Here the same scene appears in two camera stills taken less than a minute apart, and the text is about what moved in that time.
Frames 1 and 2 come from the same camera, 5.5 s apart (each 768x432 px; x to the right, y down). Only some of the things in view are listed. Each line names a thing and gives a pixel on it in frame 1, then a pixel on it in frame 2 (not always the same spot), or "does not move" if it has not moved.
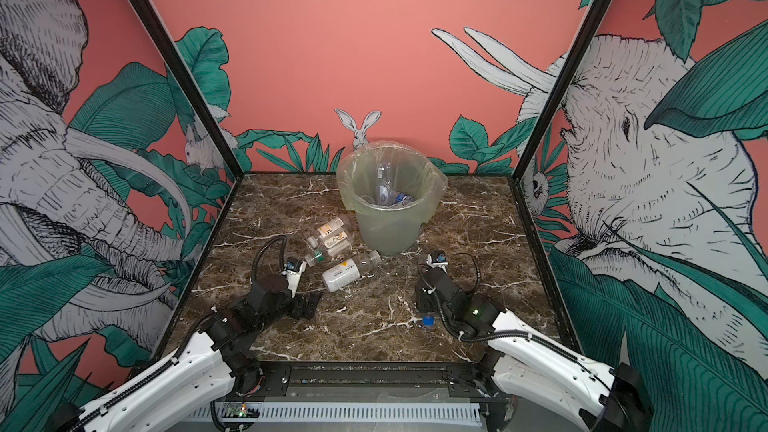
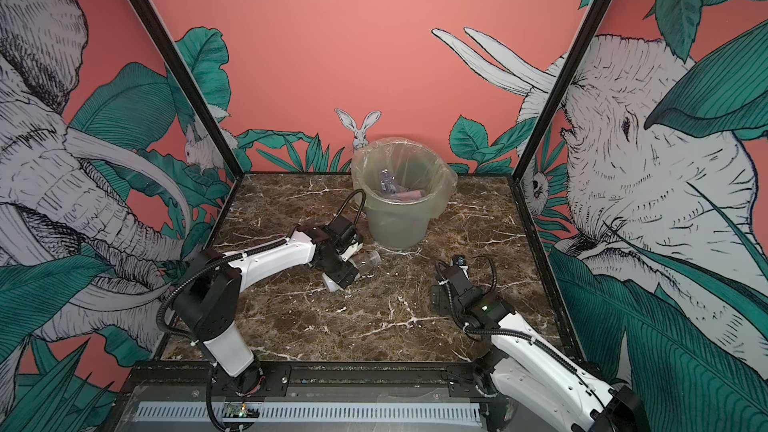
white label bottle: x=346 y=272 does not move
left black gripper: x=299 y=310 → x=346 y=276
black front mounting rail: x=354 y=379 does not move
